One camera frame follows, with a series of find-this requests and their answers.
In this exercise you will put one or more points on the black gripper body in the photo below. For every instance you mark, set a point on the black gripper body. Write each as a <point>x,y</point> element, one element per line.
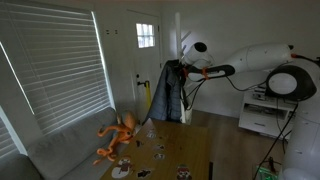
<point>187,72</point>

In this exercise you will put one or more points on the white tote bag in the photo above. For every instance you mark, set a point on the white tote bag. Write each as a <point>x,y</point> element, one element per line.
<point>189,115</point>

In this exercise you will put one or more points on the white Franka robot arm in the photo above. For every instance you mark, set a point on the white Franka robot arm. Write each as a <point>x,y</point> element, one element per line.
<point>260,58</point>

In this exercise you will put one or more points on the dark grey puffer jacket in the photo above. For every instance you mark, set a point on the dark grey puffer jacket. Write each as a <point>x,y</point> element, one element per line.
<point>166,96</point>

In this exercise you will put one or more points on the white coat rack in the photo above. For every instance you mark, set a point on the white coat rack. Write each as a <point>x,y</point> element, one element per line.
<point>178,33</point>

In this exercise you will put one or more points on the white entry door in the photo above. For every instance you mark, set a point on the white entry door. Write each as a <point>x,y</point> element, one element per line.
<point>143,63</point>

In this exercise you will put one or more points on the small sticker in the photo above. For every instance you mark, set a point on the small sticker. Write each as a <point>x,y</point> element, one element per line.
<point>159,156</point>
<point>160,147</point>
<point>151,134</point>
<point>139,143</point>

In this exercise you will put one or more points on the wooden table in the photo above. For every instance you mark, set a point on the wooden table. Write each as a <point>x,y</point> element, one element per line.
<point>186,146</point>

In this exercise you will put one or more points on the grey electronics box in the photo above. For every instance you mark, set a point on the grey electronics box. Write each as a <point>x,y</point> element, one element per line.
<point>259,95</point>

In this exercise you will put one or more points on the orange octopus plush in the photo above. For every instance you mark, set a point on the orange octopus plush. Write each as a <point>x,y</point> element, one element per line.
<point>125,128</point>

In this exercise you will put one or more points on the white media cabinet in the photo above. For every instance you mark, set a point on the white media cabinet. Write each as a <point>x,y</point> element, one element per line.
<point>263,126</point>

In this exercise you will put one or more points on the santa sticker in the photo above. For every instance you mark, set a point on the santa sticker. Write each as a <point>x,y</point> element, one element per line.
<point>184,173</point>

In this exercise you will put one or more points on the black figure sticker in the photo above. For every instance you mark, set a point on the black figure sticker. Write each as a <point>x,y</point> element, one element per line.
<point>144,173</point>

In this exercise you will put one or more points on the snowman sticker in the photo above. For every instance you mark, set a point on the snowman sticker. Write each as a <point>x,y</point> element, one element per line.
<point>121,170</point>

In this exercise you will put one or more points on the wide white window blind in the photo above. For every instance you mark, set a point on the wide white window blind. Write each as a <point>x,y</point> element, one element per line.
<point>60,66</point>

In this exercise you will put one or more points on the green circuit board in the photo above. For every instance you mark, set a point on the green circuit board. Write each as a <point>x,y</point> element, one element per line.
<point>266,173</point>

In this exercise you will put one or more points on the grey sofa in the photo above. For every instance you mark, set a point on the grey sofa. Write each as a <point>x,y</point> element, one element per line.
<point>60,150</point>

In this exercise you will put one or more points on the narrow white window blind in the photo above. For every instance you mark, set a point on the narrow white window blind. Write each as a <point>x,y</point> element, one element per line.
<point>6,140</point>

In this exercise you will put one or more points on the wall switch plate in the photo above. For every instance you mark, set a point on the wall switch plate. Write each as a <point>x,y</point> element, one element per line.
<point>107,32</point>

